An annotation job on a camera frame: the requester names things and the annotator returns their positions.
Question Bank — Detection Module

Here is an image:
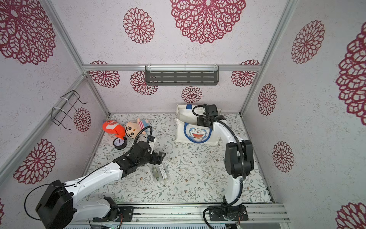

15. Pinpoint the clear pen case green label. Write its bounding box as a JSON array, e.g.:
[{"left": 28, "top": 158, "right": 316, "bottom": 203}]
[{"left": 151, "top": 167, "right": 160, "bottom": 181}]

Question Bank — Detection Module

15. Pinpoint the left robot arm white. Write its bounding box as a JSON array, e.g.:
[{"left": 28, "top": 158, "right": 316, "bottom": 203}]
[{"left": 35, "top": 141, "right": 166, "bottom": 229}]

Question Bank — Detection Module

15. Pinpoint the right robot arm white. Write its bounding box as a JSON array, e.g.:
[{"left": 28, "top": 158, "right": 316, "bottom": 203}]
[{"left": 197, "top": 116, "right": 254, "bottom": 206}]

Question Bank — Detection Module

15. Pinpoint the white Doraemon canvas bag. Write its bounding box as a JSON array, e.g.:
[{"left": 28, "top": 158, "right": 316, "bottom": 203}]
[{"left": 175, "top": 104, "right": 220, "bottom": 145}]

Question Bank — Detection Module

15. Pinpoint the black round alarm clock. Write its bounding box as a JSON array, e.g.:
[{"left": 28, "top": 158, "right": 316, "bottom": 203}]
[{"left": 113, "top": 137, "right": 127, "bottom": 150}]

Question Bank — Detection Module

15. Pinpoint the pink boy plush doll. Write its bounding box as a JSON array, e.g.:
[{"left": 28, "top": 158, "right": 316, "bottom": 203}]
[{"left": 125, "top": 118, "right": 150, "bottom": 139}]

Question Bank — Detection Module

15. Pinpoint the red plush toy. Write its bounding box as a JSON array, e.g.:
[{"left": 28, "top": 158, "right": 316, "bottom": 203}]
[{"left": 103, "top": 120, "right": 126, "bottom": 138}]

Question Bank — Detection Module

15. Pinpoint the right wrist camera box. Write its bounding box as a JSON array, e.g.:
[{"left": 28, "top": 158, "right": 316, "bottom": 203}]
[{"left": 204, "top": 104, "right": 219, "bottom": 117}]

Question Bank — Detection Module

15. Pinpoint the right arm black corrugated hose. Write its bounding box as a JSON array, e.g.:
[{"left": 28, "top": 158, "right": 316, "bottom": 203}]
[{"left": 192, "top": 104, "right": 246, "bottom": 229}]

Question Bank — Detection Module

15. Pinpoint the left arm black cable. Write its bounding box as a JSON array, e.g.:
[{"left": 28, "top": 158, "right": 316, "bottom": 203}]
[{"left": 24, "top": 125, "right": 153, "bottom": 221}]

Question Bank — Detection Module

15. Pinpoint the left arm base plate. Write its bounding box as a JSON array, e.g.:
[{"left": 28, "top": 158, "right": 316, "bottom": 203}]
[{"left": 92, "top": 206, "right": 134, "bottom": 222}]

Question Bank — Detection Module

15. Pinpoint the grey slotted wall shelf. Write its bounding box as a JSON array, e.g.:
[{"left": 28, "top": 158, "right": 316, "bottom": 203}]
[{"left": 145, "top": 65, "right": 220, "bottom": 86}]

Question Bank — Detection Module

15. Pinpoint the black wire wall rack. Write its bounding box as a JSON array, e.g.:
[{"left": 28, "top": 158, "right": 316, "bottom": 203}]
[{"left": 50, "top": 90, "right": 87, "bottom": 130}]

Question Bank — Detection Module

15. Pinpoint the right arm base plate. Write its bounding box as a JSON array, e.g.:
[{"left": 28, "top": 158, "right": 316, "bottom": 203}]
[{"left": 209, "top": 204, "right": 249, "bottom": 221}]

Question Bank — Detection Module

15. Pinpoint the aluminium front rail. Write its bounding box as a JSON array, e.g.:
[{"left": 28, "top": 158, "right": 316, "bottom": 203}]
[{"left": 50, "top": 202, "right": 291, "bottom": 229}]

